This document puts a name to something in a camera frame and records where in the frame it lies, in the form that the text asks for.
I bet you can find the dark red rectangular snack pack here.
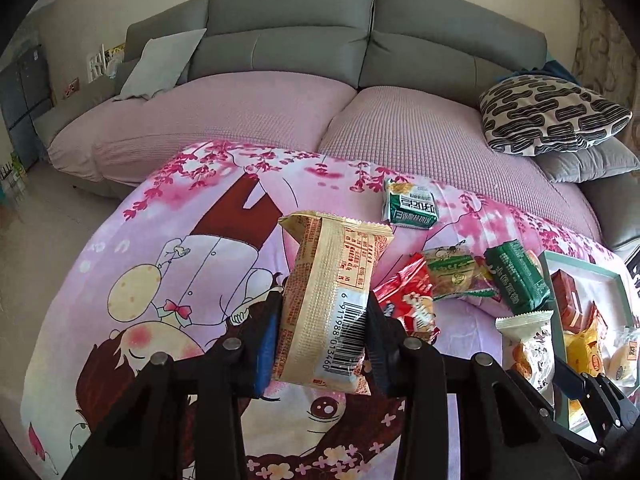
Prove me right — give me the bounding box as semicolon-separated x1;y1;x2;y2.
551;270;587;334

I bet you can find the beige barcode cracker pack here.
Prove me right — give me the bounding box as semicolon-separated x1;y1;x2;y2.
272;211;394;396

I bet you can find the clear wrapped small bun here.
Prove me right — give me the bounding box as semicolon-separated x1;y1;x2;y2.
606;326;639;387

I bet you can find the yellow cake snack pack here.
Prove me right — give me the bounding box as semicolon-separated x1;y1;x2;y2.
564;322;606;416

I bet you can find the teal white box tray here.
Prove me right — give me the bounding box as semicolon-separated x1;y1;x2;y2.
537;250;640;432

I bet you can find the white red rice cracker pack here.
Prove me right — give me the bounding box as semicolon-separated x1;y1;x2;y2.
496;310;555;400

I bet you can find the small red snack packet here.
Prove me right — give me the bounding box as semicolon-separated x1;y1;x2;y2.
586;300;608;341

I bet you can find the dark green snack pack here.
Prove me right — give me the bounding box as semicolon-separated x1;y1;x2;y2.
484;240;550;315

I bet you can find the red festive snack bag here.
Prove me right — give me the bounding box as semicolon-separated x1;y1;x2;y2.
373;252;439;344

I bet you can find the clear green biscuit pack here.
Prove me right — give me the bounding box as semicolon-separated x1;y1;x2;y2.
422;240;498;300

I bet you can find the pink cartoon print cloth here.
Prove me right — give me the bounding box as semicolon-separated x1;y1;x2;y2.
21;140;632;479

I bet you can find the green white small snack pack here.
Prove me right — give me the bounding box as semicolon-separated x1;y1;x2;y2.
382;179;439;230

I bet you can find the grey velvet pillow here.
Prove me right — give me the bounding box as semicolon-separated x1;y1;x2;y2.
535;138;639;183

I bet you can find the pink waffle sofa cover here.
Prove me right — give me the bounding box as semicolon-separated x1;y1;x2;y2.
36;72;601;240

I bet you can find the black white patterned pillow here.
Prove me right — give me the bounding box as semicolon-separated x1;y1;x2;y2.
480;74;632;157

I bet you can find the dark blue cloth behind pillow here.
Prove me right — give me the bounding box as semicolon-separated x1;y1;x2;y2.
518;60;578;84

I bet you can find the beige patterned curtain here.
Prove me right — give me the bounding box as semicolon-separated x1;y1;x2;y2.
573;0;639;155

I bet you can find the light grey cushion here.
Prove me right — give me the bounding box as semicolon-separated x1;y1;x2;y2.
117;28;206;101

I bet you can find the grey fabric sofa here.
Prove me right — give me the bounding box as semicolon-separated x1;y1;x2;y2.
32;0;640;261

